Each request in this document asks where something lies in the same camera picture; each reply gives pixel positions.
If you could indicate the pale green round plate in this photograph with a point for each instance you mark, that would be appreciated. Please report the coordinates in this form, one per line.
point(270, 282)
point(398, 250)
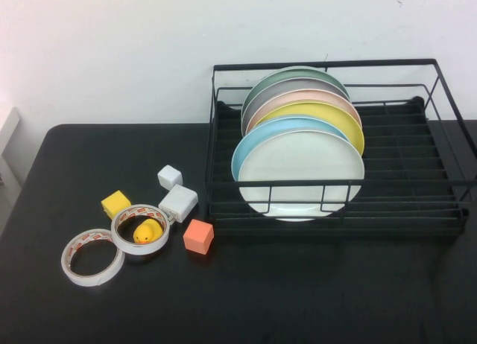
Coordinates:
point(290, 76)

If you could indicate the blue round plate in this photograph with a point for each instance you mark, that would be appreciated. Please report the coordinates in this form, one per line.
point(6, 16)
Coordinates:
point(249, 146)

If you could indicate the white round plate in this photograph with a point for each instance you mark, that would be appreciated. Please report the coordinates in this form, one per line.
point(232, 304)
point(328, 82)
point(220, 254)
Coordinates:
point(300, 158)

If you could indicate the grey round plate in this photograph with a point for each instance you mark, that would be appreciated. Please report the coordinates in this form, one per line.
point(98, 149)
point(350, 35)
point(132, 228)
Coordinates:
point(283, 89)

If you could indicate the pink round plate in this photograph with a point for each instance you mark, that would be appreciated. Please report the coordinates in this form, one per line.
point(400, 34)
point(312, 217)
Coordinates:
point(305, 97)

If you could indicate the yellow round plate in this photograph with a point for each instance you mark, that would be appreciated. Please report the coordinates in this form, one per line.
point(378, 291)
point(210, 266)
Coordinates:
point(335, 117)

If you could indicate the white rectangular block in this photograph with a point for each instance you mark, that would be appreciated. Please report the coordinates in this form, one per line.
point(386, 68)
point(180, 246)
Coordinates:
point(179, 202)

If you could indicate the small white cube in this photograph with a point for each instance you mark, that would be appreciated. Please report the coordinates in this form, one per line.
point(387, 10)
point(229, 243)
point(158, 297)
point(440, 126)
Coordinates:
point(169, 176)

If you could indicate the orange foam cube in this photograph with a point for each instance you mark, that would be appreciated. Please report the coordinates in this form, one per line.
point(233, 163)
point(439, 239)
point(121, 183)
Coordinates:
point(197, 237)

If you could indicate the yellow rubber duck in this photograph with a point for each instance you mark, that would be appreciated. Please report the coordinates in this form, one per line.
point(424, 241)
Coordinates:
point(146, 232)

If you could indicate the yellow foam cube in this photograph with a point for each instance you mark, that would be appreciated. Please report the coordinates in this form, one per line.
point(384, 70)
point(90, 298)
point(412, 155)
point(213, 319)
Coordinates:
point(115, 202)

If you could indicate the white tape roll red print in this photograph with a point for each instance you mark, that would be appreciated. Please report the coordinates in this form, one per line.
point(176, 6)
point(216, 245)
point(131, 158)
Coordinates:
point(93, 280)
point(139, 249)

